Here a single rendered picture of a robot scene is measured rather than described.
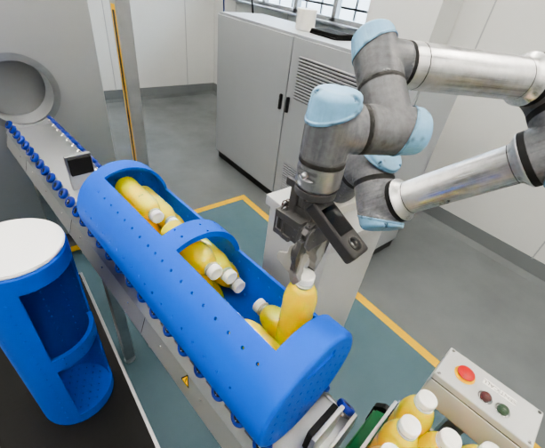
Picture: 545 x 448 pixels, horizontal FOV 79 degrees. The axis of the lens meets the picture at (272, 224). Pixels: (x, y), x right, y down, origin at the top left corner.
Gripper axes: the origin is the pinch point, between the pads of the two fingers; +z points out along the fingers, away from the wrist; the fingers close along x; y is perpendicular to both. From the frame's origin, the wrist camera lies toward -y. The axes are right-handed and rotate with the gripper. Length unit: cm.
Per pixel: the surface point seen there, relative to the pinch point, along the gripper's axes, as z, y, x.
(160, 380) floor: 129, 66, 7
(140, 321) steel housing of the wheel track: 42, 42, 19
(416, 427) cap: 18.2, -30.0, -3.3
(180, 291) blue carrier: 10.5, 19.7, 16.5
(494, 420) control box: 19.8, -40.6, -18.1
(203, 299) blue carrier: 8.9, 13.8, 14.7
